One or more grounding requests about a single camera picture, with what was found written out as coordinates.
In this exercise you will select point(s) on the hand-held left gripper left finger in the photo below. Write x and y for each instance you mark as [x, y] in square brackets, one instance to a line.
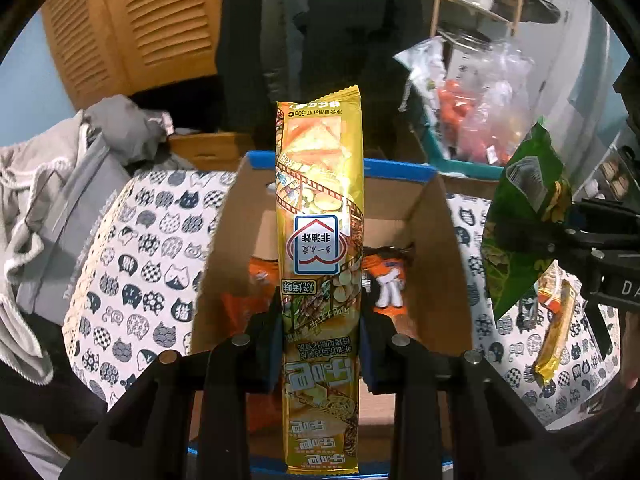
[272, 345]

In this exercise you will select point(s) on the black coat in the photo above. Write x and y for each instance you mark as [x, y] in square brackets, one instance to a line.
[360, 25]

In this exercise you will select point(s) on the cat print tablecloth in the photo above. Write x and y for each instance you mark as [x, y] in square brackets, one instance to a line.
[150, 270]

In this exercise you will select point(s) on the yellow orange long snack packet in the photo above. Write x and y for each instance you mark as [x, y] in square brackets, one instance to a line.
[555, 335]

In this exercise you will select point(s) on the small brown cardboard box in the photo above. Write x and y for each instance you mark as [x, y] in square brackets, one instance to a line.
[210, 152]

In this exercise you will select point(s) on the clear plastic bag of oranges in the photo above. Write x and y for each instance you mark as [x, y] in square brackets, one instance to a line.
[480, 110]

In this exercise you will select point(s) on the large orange snack packet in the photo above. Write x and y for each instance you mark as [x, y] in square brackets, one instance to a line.
[390, 285]

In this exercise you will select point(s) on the light grey hoodie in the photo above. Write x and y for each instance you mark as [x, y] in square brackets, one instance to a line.
[30, 185]

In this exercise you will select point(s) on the green snack packet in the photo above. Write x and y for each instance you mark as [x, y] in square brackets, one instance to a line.
[520, 260]

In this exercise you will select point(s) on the dark grey cloth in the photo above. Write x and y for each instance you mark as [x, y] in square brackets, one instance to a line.
[130, 125]

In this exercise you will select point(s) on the red orange snack packet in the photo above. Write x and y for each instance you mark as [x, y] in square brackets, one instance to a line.
[250, 350]

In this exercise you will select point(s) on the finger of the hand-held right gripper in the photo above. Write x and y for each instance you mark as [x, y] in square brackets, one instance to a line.
[575, 257]
[600, 217]

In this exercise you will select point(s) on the white plastic bag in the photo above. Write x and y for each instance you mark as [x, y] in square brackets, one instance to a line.
[420, 70]

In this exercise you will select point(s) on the blue-rimmed cardboard box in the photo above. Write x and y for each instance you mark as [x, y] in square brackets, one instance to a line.
[435, 260]

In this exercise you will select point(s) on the grey shoe rack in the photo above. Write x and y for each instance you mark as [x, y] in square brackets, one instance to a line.
[612, 170]

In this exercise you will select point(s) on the grey jacket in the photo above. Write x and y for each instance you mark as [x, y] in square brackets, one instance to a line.
[282, 15]

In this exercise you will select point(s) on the teal box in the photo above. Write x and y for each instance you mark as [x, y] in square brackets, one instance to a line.
[450, 165]

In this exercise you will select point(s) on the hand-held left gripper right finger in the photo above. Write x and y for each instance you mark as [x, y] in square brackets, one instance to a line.
[370, 350]

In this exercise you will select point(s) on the wooden louvered cabinet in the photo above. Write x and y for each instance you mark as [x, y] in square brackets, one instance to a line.
[135, 20]

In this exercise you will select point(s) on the black pan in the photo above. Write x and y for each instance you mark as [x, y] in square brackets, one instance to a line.
[542, 10]

